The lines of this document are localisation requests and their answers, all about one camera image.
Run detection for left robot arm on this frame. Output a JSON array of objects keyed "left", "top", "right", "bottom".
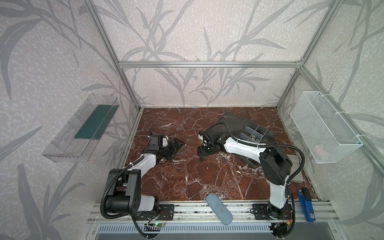
[{"left": 100, "top": 135, "right": 185, "bottom": 219}]

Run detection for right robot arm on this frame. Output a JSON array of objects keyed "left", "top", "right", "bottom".
[{"left": 198, "top": 130, "right": 306, "bottom": 217}]

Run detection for grey plastic organizer box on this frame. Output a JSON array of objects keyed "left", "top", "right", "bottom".
[{"left": 210, "top": 112, "right": 276, "bottom": 169}]

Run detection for blue box cutter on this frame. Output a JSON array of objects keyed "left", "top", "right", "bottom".
[{"left": 298, "top": 188, "right": 316, "bottom": 223}]

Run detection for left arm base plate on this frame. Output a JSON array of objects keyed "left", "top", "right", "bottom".
[{"left": 136, "top": 204, "right": 175, "bottom": 221}]

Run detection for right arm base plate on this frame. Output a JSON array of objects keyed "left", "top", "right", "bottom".
[{"left": 250, "top": 204, "right": 293, "bottom": 221}]

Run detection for clear plastic wall tray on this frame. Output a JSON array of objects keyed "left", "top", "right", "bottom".
[{"left": 42, "top": 94, "right": 120, "bottom": 163}]

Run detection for white wire mesh basket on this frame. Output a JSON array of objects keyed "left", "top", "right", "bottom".
[{"left": 290, "top": 91, "right": 364, "bottom": 164}]

